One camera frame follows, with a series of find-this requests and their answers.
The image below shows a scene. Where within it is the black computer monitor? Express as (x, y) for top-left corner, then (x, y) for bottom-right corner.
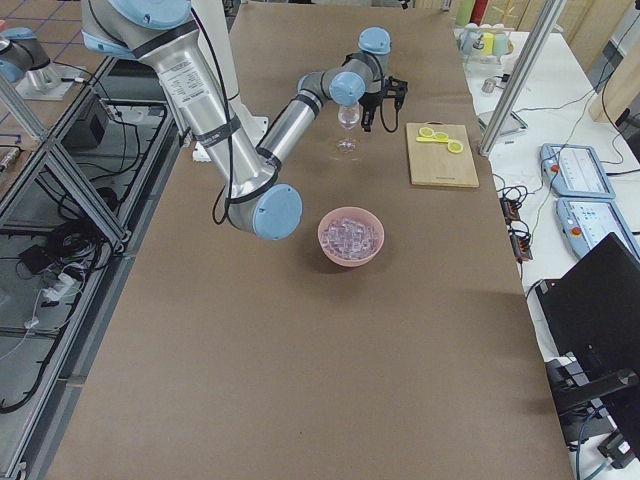
(536, 233), (639, 449)

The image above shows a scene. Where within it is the yellow plastic stick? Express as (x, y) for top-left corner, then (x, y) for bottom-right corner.
(415, 136), (451, 144)

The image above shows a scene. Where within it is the small steel cup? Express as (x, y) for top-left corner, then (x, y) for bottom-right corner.
(481, 78), (496, 94)

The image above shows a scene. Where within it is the blue teach pendant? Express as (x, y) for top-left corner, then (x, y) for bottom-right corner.
(539, 143), (616, 199)
(555, 197), (639, 259)

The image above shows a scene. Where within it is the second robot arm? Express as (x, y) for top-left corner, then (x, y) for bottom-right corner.
(1, 27), (72, 101)

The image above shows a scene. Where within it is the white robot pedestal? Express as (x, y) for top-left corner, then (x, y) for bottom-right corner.
(191, 0), (268, 147)

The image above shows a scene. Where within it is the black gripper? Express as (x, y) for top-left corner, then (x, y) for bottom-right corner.
(359, 90), (386, 133)

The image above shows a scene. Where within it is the pink bowl of ice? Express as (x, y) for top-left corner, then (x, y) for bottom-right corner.
(317, 207), (385, 267)

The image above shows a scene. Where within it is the orange black connector strip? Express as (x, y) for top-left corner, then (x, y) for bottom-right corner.
(500, 197), (533, 263)

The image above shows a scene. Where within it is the bamboo cutting board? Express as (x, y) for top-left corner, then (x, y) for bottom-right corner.
(405, 123), (479, 188)

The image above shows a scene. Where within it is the wooden plank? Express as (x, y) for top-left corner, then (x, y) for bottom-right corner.
(589, 1), (639, 123)

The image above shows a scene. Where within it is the pale blue cup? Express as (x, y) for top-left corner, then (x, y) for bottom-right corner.
(458, 23), (482, 55)

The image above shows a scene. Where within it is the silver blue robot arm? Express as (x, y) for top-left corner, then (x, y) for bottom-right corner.
(81, 0), (391, 240)

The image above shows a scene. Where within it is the clear wine glass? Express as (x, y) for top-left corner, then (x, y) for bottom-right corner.
(337, 103), (360, 152)

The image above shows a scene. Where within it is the aluminium frame post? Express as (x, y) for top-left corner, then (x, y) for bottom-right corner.
(479, 0), (567, 157)

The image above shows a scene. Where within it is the pale green cup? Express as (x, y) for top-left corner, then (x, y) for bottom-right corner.
(492, 32), (509, 58)

